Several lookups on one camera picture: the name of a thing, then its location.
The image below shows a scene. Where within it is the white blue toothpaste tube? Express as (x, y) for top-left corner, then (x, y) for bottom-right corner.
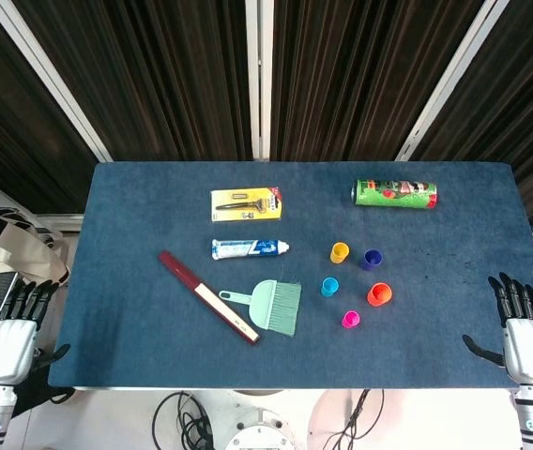
(210, 237), (291, 262)

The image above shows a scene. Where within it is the mint green hand brush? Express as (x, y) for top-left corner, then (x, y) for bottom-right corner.
(218, 278), (303, 338)

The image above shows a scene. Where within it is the black cable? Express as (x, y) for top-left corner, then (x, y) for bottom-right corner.
(152, 390), (214, 450)
(325, 388), (385, 450)

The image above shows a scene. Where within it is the orange plastic cup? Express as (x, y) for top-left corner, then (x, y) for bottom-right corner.
(366, 281), (393, 308)

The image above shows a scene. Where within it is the yellow plastic cup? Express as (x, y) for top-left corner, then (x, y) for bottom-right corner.
(329, 241), (351, 265)

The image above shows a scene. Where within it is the yellow razor blister pack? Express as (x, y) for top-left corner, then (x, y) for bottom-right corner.
(209, 186), (284, 223)

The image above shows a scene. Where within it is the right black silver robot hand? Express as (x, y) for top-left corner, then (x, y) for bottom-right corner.
(462, 271), (533, 389)

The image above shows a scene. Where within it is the green chip can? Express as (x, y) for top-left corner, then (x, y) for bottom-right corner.
(350, 178), (440, 210)

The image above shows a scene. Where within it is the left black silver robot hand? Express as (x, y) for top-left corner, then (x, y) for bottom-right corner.
(0, 279), (71, 386)

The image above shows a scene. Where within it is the white frame post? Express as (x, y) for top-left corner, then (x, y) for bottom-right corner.
(0, 0), (114, 163)
(395, 0), (498, 163)
(245, 0), (273, 161)

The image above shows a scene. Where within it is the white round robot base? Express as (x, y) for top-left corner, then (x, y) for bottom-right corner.
(223, 407), (296, 450)

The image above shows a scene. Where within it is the dark blue plastic cup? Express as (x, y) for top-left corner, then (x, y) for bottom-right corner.
(359, 248), (384, 272)

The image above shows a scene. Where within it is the red and cream stick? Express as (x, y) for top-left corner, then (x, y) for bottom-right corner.
(158, 249), (261, 345)

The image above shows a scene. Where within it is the blue fabric table mat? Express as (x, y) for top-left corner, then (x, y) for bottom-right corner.
(48, 161), (533, 390)

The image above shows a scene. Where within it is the dark brown curtain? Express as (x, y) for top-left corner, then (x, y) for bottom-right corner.
(0, 0), (533, 231)

